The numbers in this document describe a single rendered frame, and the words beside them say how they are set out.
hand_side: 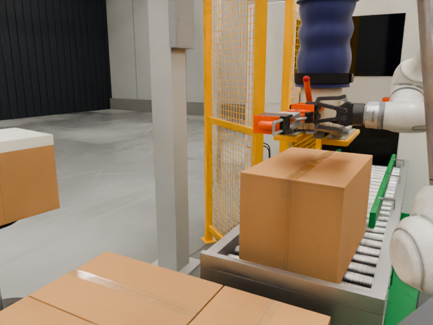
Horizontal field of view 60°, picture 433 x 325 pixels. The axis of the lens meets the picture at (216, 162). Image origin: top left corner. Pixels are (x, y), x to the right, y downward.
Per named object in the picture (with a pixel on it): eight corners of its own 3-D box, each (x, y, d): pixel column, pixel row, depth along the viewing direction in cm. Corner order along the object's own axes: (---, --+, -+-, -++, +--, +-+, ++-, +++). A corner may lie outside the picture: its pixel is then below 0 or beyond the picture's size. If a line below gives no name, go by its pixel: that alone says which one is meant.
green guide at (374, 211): (391, 163, 330) (392, 153, 328) (404, 164, 325) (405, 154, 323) (368, 227, 193) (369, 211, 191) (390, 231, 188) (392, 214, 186)
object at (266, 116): (263, 129, 111) (264, 112, 110) (287, 130, 108) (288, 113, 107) (252, 133, 104) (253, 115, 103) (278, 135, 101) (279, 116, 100)
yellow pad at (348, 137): (336, 131, 173) (337, 120, 172) (359, 133, 168) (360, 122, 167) (320, 144, 143) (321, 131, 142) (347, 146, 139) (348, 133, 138)
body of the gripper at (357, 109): (365, 102, 121) (335, 101, 125) (362, 128, 123) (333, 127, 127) (367, 100, 127) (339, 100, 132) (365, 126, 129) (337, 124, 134)
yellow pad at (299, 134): (296, 129, 181) (296, 118, 180) (317, 130, 177) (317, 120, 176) (272, 140, 152) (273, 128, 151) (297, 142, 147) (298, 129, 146)
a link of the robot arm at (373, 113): (381, 131, 120) (361, 129, 122) (383, 127, 128) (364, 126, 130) (384, 102, 118) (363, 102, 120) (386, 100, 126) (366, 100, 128)
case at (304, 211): (288, 218, 207) (292, 146, 198) (365, 233, 187) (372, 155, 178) (238, 264, 157) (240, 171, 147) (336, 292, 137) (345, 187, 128)
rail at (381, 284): (399, 180, 329) (402, 159, 325) (406, 181, 327) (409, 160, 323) (364, 343, 132) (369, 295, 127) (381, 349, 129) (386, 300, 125)
